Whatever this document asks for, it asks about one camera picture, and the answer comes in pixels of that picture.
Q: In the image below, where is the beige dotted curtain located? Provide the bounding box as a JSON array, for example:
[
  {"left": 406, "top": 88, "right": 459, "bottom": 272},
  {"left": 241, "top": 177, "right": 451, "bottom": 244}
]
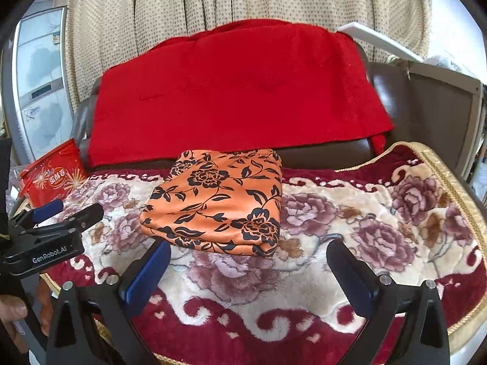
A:
[{"left": 54, "top": 0, "right": 432, "bottom": 105}]

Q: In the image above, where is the floral plush bed blanket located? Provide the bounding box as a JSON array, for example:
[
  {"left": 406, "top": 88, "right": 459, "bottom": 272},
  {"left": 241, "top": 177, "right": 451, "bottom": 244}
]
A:
[{"left": 37, "top": 141, "right": 487, "bottom": 365}]

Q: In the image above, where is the orange floral blouse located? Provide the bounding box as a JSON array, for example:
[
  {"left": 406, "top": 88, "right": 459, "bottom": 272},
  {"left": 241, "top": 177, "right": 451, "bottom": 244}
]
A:
[{"left": 139, "top": 149, "right": 282, "bottom": 257}]

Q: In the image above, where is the white refrigerator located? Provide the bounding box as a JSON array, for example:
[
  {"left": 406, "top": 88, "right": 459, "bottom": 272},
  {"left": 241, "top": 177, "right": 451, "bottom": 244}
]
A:
[{"left": 2, "top": 7, "right": 74, "bottom": 165}]

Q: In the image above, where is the person left hand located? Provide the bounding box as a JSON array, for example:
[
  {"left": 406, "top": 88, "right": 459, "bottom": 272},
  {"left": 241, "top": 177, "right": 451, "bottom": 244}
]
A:
[{"left": 0, "top": 295, "right": 28, "bottom": 341}]

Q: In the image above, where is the white grey side furniture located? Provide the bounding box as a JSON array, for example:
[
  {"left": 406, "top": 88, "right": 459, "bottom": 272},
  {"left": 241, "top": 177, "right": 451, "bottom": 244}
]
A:
[{"left": 338, "top": 22, "right": 486, "bottom": 180}]

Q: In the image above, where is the red blanket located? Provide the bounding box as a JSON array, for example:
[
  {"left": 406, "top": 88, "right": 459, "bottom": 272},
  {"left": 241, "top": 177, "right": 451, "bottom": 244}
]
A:
[{"left": 87, "top": 19, "right": 394, "bottom": 167}]

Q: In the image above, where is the red snack box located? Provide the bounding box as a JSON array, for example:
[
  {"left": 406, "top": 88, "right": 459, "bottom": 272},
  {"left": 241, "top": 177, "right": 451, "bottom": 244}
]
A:
[{"left": 19, "top": 139, "right": 87, "bottom": 208}]

